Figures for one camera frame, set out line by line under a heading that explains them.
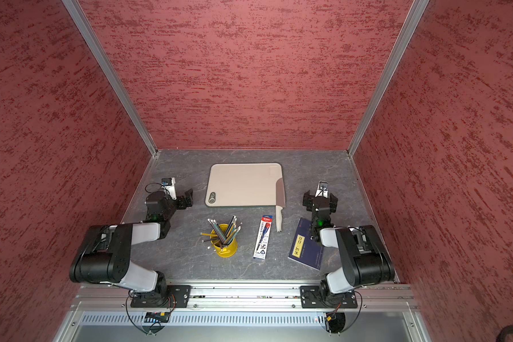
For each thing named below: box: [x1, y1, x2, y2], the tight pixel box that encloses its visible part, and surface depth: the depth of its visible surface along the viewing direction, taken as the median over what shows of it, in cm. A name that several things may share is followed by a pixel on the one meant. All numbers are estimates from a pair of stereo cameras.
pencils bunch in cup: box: [200, 215, 242, 250], surface depth 80 cm
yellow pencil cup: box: [210, 223, 238, 258], surface depth 80 cm
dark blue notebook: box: [287, 217, 325, 271], surface depth 86 cm
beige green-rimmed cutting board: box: [205, 162, 283, 207], surface depth 109 cm
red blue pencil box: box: [252, 215, 273, 261], surface depth 89 cm
